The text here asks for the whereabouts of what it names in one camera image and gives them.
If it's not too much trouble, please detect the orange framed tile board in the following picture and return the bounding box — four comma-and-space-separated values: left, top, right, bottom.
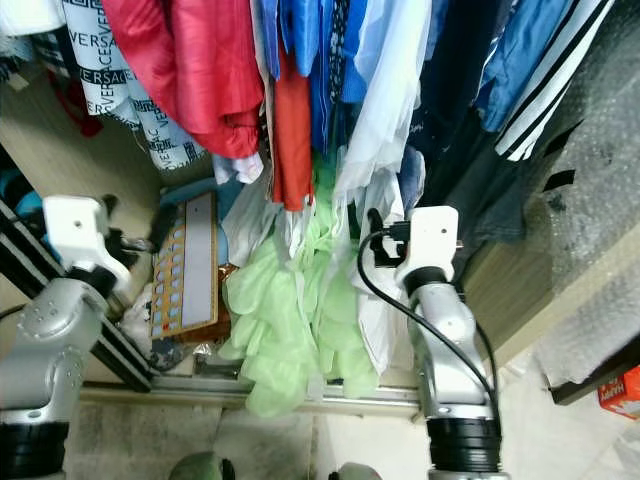
148, 190, 233, 343

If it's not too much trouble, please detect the white shirt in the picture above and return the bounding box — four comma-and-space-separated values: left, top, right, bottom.
345, 170, 413, 376

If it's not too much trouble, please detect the black striped sliding door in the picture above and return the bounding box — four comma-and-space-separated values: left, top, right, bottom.
0, 200, 161, 393

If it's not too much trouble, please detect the orange-red garment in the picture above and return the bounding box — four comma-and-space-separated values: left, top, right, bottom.
272, 45, 316, 213

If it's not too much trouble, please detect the teal plastic object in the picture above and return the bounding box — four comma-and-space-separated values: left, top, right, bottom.
0, 170, 41, 216

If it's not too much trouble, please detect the pale blue sheer garment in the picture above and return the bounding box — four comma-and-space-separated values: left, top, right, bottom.
332, 0, 453, 206

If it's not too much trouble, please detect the light green garment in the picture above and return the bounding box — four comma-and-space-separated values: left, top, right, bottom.
218, 150, 383, 419

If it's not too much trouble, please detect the navy garment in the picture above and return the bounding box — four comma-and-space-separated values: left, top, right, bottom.
410, 0, 531, 251

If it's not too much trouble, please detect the red satin garment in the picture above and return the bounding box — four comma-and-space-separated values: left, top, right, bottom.
102, 0, 267, 161

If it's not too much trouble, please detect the white Versace print garment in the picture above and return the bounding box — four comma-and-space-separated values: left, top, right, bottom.
60, 0, 211, 171

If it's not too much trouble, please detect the blue satin garment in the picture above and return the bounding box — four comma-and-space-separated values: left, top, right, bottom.
258, 0, 373, 151

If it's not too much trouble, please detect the black white striped garment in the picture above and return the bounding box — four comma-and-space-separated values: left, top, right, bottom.
495, 0, 617, 163

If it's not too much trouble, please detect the blue denim garment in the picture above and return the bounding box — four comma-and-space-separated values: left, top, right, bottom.
475, 0, 583, 136

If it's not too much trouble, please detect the bubble wrap sheet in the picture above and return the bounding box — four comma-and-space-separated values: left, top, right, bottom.
460, 0, 640, 391

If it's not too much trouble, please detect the grey robot left leg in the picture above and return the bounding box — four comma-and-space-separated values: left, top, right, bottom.
168, 452, 231, 480

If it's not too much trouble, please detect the white folded garment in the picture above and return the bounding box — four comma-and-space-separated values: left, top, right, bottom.
0, 0, 66, 34

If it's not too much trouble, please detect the red carton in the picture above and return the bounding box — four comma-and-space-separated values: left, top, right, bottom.
597, 366, 640, 421

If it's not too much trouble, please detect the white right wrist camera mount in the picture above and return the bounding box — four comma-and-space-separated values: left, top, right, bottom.
395, 206, 461, 286

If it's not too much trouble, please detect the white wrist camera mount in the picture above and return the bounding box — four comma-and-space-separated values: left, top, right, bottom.
395, 206, 461, 286
43, 195, 131, 286

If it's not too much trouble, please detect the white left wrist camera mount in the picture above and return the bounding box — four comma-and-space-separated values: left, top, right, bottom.
43, 195, 131, 286

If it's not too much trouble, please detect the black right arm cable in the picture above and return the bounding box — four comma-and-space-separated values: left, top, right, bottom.
357, 228, 501, 423

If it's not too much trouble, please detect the red strap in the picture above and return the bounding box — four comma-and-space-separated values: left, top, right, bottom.
50, 70, 103, 138

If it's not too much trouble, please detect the metal door rail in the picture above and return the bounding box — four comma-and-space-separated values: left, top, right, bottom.
80, 380, 423, 416

